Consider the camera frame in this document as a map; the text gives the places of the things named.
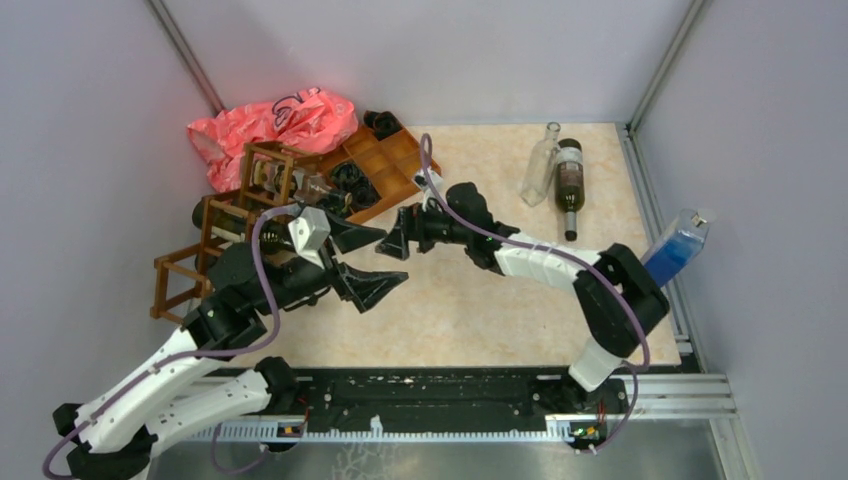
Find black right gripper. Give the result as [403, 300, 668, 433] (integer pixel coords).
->
[376, 195, 472, 260]

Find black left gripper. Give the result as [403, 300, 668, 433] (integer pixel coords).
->
[254, 205, 409, 316]

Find green wine bottle black neck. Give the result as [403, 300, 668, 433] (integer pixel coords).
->
[192, 200, 246, 242]

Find clear glass bottle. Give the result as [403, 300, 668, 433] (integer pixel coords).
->
[520, 122, 561, 207]

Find blue liquid square bottle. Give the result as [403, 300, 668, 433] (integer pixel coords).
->
[641, 208, 717, 287]

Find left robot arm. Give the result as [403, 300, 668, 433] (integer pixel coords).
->
[53, 207, 407, 479]

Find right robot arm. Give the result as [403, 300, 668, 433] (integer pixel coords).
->
[375, 182, 670, 412]

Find brown wooden wine rack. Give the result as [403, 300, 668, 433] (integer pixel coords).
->
[149, 141, 322, 324]

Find dark wine bottle lying down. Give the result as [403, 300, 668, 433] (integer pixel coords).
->
[553, 138, 585, 241]

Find rolled black sock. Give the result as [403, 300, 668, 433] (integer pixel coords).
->
[330, 161, 381, 212]

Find wooden compartment tray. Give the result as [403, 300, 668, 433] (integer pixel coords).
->
[317, 118, 420, 224]

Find rolled dark sock far corner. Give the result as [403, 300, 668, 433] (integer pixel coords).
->
[363, 110, 403, 141]

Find pink plastic bag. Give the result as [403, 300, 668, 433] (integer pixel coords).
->
[187, 87, 359, 193]

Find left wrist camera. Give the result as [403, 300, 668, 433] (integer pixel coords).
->
[288, 206, 331, 269]

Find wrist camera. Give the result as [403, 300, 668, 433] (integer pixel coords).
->
[413, 169, 443, 203]
[288, 206, 331, 269]

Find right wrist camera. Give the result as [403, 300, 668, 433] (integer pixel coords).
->
[413, 169, 443, 203]

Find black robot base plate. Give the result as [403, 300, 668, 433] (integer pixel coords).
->
[266, 367, 628, 434]

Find white cable duct strip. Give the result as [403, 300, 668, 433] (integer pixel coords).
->
[216, 419, 575, 444]

